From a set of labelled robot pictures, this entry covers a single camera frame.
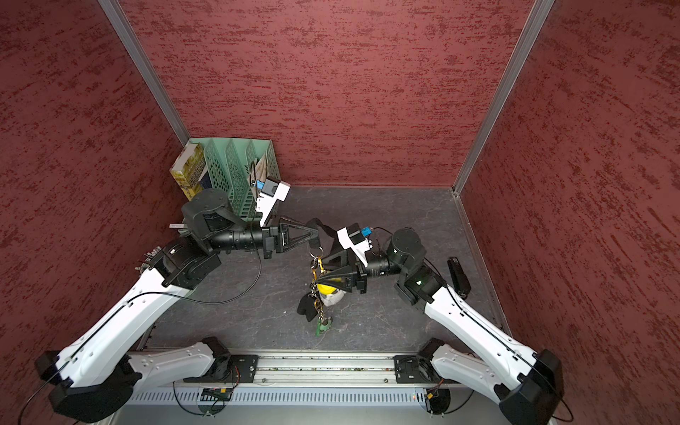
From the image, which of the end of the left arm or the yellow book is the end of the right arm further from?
the yellow book

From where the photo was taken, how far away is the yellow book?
36.3 inches

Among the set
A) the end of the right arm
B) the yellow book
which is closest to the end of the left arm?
the end of the right arm
